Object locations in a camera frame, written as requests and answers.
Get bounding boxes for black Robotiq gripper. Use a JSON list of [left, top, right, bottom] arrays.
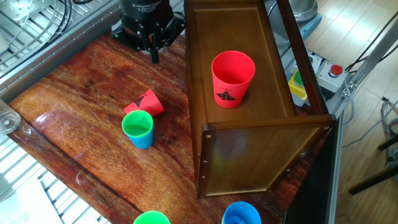
[[111, 0, 186, 64]]

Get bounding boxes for plain red plastic cup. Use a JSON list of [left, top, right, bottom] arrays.
[[123, 88, 165, 118]]

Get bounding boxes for green cup with black logo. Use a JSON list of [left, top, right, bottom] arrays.
[[121, 110, 154, 138]]

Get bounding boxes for red cup with black logo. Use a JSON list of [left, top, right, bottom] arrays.
[[211, 50, 257, 110]]

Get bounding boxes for blue plastic cup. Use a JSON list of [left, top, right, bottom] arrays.
[[123, 126, 154, 150]]

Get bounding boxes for brown wooden two-tier shelf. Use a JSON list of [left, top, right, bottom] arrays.
[[183, 0, 337, 200]]

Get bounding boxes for tall green cup stack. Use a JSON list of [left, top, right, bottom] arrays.
[[132, 210, 171, 224]]

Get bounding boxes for blue red green cup stack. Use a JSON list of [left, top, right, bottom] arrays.
[[221, 201, 262, 224]]

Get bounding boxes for glossy red-brown wooden board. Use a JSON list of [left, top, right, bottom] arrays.
[[7, 11, 330, 224]]

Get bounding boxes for yellow box green button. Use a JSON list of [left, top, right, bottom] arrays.
[[287, 70, 309, 102]]

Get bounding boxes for white box green button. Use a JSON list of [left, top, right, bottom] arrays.
[[290, 51, 325, 75]]

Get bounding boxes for grey box red button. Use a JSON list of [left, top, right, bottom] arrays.
[[316, 60, 348, 94]]

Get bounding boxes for white paper sheet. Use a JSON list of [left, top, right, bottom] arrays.
[[0, 177, 65, 224]]

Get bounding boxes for black chair base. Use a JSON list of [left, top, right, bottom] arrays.
[[348, 133, 398, 196]]

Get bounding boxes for grey aluminium table rail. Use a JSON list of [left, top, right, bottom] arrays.
[[0, 0, 149, 103]]

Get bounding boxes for black cables at mount plate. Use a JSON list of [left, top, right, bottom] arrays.
[[45, 0, 74, 44]]

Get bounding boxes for silver metal mount plate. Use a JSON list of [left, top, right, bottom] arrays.
[[0, 0, 55, 24]]

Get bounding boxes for aluminium frame post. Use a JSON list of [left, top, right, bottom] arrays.
[[334, 18, 398, 116]]

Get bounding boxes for grey cable bundle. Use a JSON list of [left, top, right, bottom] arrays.
[[381, 96, 398, 170]]

